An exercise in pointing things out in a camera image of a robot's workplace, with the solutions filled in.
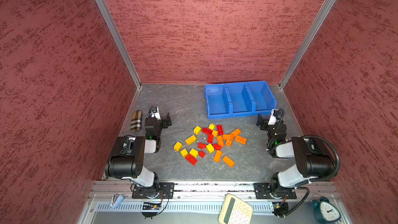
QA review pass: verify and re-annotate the yellow lego long slanted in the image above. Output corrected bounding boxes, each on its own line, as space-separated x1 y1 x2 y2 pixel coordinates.
185 135 197 145

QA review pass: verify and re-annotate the yellow lego top small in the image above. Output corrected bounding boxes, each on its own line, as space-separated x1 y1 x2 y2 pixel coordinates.
194 126 202 135

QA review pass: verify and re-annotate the blue three-compartment bin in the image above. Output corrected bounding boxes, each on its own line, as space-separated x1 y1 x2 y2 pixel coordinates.
204 81 277 120

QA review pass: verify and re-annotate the red lego top long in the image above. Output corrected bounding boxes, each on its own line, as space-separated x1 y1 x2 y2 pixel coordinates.
216 124 224 136

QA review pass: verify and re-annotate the red lego long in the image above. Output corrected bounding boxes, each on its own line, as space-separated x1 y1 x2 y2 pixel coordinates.
185 154 197 166
216 124 224 136

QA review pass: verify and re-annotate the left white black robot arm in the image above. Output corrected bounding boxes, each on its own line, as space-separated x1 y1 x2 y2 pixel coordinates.
105 114 172 199

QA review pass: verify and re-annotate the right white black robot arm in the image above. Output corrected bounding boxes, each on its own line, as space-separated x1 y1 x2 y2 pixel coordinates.
254 109 341 199

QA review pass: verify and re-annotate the plaid brown glasses case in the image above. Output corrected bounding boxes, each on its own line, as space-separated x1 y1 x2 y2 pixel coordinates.
130 110 143 132

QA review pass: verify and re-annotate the red lego long bottom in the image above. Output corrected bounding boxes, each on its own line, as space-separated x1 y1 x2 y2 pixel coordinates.
185 154 197 166

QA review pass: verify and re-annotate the small clear plastic piece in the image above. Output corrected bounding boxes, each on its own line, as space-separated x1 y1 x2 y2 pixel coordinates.
110 194 127 209

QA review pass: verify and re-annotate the cream calculator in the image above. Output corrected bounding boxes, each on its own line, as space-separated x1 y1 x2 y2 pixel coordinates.
218 194 253 224

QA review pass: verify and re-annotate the dark green alarm clock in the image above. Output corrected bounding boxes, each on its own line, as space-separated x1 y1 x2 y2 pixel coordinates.
312 193 342 224

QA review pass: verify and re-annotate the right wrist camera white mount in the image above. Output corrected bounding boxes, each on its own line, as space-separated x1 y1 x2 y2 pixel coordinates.
268 108 285 125

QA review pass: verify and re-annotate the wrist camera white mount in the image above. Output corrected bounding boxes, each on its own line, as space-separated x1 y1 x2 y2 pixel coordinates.
268 108 285 125
149 106 161 120

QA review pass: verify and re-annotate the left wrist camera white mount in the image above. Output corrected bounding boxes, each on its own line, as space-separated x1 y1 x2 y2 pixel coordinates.
149 106 161 120

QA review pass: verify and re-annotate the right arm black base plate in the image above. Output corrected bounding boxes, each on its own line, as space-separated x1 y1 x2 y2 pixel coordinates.
253 183 297 200

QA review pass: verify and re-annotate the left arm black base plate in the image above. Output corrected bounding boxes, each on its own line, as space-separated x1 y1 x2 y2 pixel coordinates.
132 182 175 200

